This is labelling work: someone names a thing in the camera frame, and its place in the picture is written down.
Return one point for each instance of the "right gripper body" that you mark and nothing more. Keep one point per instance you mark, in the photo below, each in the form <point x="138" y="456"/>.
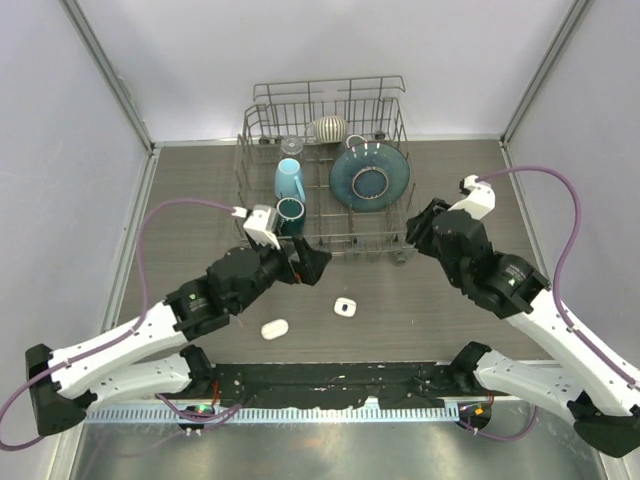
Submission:
<point x="444" y="259"/>

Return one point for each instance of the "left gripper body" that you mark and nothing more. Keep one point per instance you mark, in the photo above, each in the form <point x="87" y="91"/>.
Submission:
<point x="278" y="266"/>

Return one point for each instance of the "small white charging case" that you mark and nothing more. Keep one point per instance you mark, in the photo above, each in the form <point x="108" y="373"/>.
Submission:
<point x="345" y="307"/>

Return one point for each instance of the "oval white charging case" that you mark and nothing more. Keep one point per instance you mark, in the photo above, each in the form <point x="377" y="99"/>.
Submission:
<point x="274" y="329"/>

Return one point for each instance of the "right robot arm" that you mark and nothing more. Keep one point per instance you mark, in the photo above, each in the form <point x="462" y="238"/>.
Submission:
<point x="602" y="407"/>

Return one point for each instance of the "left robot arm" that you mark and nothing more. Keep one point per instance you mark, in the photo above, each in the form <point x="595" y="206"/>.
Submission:
<point x="153" y="353"/>

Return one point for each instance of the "dark teal mug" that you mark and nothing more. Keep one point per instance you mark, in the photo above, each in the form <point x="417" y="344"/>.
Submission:
<point x="292" y="216"/>

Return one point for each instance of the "large teal plate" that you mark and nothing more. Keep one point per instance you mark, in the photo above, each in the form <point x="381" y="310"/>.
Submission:
<point x="369" y="177"/>

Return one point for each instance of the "light blue mug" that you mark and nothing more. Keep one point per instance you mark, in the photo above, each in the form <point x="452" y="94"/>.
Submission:
<point x="289" y="180"/>

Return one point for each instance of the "small white-rimmed bowl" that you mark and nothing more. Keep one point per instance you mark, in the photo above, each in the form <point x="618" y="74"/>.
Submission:
<point x="354" y="140"/>

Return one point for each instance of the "clear glass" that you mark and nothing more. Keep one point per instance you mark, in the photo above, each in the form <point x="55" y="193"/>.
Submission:
<point x="291" y="146"/>

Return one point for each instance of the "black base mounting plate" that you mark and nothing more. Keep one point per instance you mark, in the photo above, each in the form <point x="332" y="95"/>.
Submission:
<point x="337" y="386"/>

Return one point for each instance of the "striped ceramic mug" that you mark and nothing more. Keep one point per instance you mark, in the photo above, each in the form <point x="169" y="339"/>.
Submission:
<point x="327" y="129"/>

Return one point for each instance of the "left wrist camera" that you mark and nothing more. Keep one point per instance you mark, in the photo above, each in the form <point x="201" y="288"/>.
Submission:
<point x="259" y="225"/>

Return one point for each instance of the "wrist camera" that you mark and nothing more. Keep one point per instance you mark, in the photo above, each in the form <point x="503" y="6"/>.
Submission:
<point x="259" y="225"/>
<point x="478" y="198"/>

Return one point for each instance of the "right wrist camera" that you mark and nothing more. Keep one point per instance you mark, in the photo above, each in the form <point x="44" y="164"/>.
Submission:
<point x="478" y="198"/>

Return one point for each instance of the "wire dish rack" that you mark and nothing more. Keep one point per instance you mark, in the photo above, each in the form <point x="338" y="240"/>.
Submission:
<point x="370" y="106"/>

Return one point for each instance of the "white slotted cable duct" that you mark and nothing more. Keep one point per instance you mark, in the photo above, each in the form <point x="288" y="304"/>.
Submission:
<point x="370" y="412"/>

